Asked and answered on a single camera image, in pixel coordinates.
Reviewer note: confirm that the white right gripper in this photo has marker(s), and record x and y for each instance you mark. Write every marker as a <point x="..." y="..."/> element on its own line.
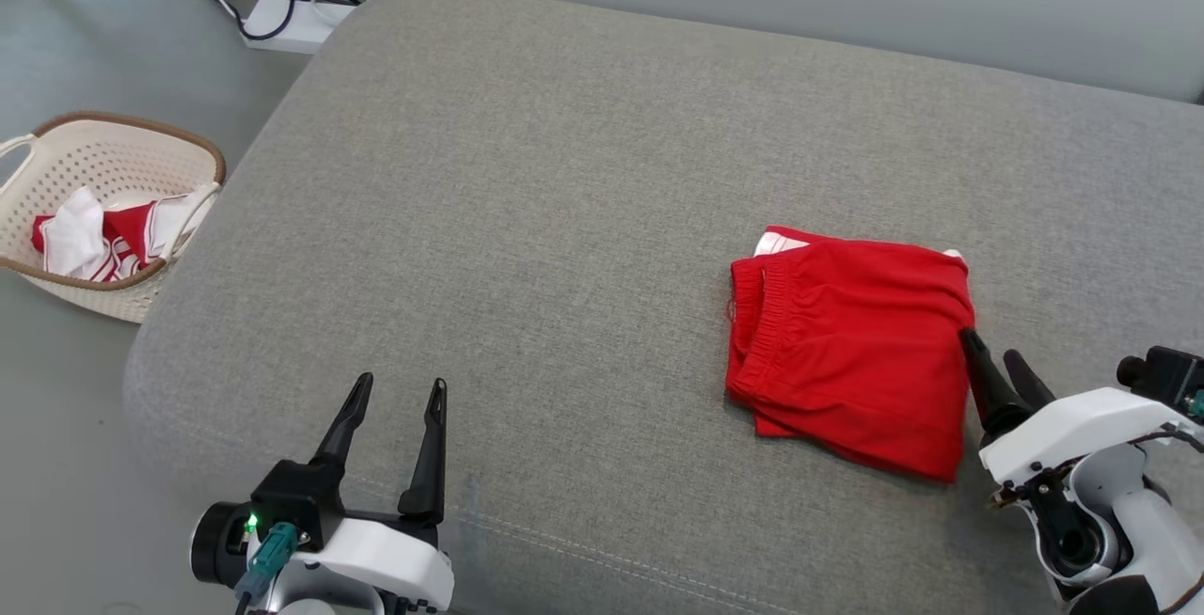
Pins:
<point x="1072" y="422"/>

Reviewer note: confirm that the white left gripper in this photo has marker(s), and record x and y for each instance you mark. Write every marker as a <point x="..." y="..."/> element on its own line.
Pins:
<point x="386" y="559"/>

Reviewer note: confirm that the red shorts white side stripe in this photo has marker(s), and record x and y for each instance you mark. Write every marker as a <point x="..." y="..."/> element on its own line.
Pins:
<point x="847" y="361"/>

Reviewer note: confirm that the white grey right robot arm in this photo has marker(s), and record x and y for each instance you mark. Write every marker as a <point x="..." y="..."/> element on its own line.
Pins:
<point x="1148" y="521"/>

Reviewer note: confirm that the crumpled red white garment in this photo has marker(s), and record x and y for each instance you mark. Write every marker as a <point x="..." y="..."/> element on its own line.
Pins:
<point x="75" y="239"/>

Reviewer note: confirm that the cream plastic laundry basket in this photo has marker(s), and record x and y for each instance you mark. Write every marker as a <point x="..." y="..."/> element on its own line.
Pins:
<point x="113" y="149"/>

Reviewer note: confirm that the plain white power strip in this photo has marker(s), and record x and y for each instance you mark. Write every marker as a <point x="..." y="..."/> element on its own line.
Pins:
<point x="301" y="27"/>

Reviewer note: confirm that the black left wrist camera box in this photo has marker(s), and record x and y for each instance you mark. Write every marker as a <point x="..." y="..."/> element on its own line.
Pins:
<point x="296" y="502"/>

